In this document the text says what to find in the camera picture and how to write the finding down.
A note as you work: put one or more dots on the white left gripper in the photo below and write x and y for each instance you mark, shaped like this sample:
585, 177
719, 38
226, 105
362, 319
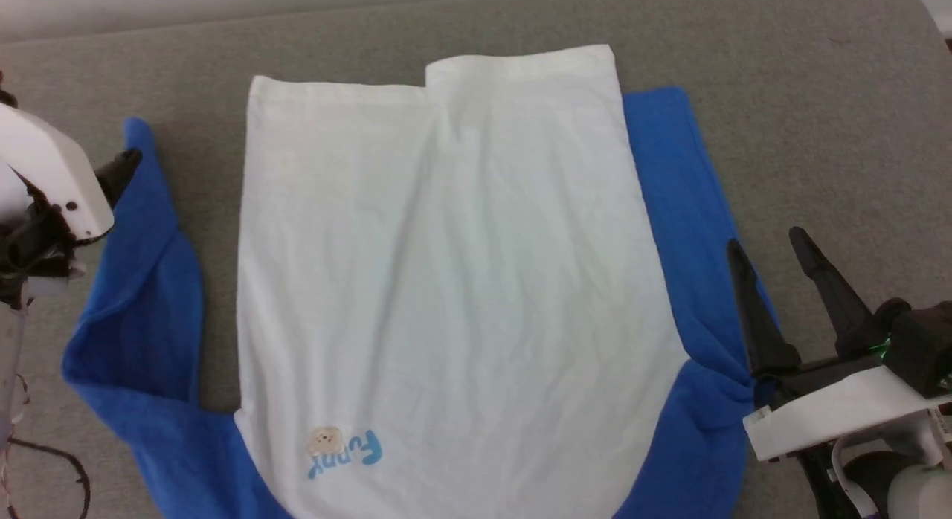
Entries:
52, 169

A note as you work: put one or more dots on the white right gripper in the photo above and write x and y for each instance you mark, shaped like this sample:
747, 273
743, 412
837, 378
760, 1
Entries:
840, 415

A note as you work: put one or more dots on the blue and white t-shirt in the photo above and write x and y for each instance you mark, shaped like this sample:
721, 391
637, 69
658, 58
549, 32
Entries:
446, 281

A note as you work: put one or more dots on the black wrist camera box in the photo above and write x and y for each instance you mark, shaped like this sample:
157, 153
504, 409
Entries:
922, 348
33, 244

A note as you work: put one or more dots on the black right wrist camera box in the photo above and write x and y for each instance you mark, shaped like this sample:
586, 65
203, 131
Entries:
922, 348

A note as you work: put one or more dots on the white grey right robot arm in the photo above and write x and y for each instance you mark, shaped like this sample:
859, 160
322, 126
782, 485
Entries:
915, 493

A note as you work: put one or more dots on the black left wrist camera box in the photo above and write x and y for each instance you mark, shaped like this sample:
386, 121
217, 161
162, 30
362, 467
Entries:
33, 244

